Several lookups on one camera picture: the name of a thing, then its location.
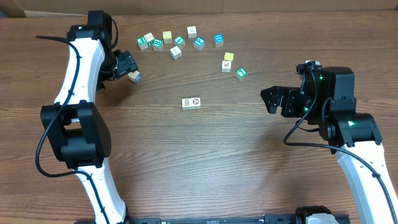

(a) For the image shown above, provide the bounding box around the white block owl picture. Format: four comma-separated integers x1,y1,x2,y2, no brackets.
182,98,191,110

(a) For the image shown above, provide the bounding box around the white block dark round picture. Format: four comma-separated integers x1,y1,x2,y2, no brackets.
190,98,201,110

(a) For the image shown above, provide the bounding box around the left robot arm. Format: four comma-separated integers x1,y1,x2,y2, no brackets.
35,10,141,223

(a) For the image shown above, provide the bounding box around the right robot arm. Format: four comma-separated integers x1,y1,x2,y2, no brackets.
261,60,397,223

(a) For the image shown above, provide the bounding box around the green wheelchair symbol block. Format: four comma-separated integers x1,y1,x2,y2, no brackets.
136,36,149,50

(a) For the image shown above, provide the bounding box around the plain white lettered block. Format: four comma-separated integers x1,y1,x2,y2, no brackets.
144,32,155,45

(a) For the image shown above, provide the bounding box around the green letter block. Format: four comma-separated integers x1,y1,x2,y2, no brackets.
152,39,164,52

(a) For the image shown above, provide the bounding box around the yellow top block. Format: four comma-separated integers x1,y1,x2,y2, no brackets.
162,30,173,44

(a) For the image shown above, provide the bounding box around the yellow block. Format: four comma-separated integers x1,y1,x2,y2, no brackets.
224,52,234,62
162,30,173,44

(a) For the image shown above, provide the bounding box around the white block blue side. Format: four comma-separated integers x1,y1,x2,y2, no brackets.
170,46,182,60

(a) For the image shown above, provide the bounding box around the green number four block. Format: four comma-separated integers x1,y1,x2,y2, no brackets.
174,35,185,49

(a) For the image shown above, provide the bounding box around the green number seven block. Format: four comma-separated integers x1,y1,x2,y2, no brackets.
235,67,248,82

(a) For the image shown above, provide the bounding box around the white block top row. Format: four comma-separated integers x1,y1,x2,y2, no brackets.
187,26,197,39

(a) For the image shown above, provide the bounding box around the white block red picture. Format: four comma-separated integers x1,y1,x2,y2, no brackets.
221,60,232,73

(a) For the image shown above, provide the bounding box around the blue letter P block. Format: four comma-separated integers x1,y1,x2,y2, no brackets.
193,37,205,51

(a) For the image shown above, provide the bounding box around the yellow block right side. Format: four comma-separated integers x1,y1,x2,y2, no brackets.
224,52,234,62

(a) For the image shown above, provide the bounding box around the blue picture block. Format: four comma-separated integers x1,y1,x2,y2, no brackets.
213,34,224,48

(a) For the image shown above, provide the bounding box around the cardboard backboard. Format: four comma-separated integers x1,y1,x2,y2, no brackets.
1,0,397,17

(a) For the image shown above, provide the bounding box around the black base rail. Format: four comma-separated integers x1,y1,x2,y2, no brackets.
74,205,351,224

